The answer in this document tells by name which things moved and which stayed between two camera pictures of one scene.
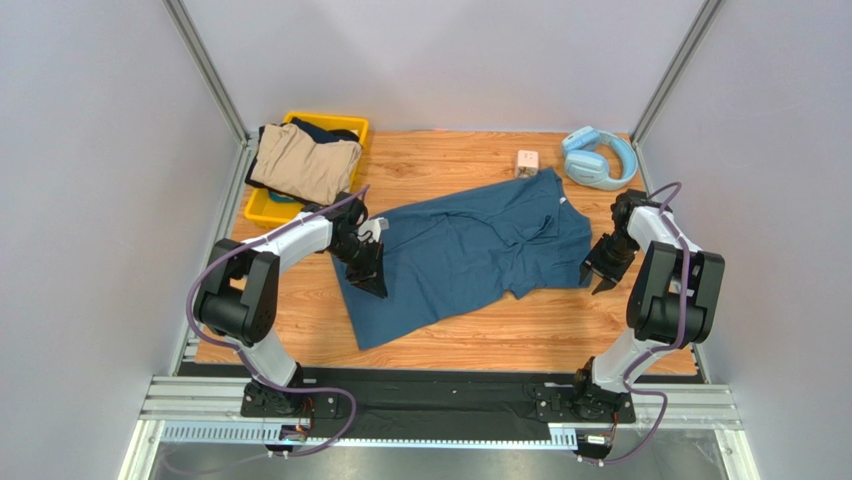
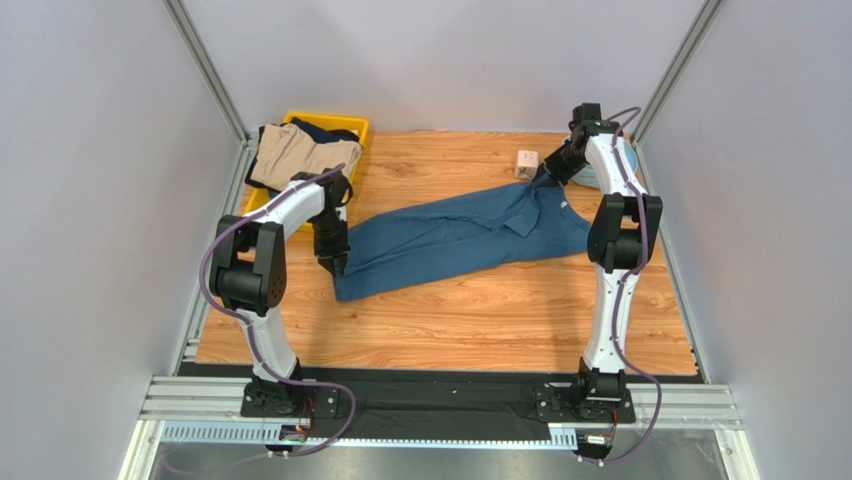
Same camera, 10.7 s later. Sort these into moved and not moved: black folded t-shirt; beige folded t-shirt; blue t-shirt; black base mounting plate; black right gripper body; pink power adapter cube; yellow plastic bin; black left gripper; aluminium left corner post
Moved: blue t-shirt; black left gripper; black right gripper body
Not moved: beige folded t-shirt; black base mounting plate; aluminium left corner post; pink power adapter cube; black folded t-shirt; yellow plastic bin
